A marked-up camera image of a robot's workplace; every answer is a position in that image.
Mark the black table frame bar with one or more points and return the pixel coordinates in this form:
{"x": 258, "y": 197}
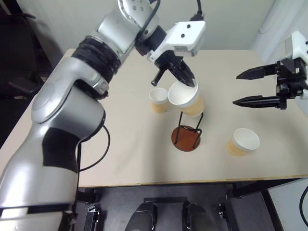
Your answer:
{"x": 255, "y": 188}

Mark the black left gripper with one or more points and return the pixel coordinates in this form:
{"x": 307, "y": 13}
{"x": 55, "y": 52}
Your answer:
{"x": 169, "y": 62}

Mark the black metal stand leg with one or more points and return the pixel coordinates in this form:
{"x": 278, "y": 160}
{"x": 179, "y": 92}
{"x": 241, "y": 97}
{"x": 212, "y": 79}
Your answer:
{"x": 225, "y": 215}
{"x": 90, "y": 214}

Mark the dark rounded shape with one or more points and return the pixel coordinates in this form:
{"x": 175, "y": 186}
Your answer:
{"x": 198, "y": 217}
{"x": 142, "y": 217}

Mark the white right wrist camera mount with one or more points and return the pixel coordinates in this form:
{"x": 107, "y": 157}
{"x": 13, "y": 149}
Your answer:
{"x": 297, "y": 47}

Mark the white and tan paper cup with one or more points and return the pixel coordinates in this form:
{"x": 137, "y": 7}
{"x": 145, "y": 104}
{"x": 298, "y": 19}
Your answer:
{"x": 245, "y": 140}
{"x": 157, "y": 95}
{"x": 183, "y": 97}

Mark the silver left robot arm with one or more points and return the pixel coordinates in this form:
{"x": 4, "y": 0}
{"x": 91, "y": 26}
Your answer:
{"x": 67, "y": 108}

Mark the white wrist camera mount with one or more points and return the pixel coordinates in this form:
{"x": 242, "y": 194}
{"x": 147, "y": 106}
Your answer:
{"x": 297, "y": 47}
{"x": 185, "y": 36}

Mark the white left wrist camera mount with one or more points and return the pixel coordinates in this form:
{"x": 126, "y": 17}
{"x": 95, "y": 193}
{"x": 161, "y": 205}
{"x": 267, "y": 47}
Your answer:
{"x": 185, "y": 36}

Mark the white cabinet panel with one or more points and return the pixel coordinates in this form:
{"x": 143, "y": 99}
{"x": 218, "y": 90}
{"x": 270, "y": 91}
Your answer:
{"x": 288, "y": 207}

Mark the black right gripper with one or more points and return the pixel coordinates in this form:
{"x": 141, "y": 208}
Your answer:
{"x": 291, "y": 80}

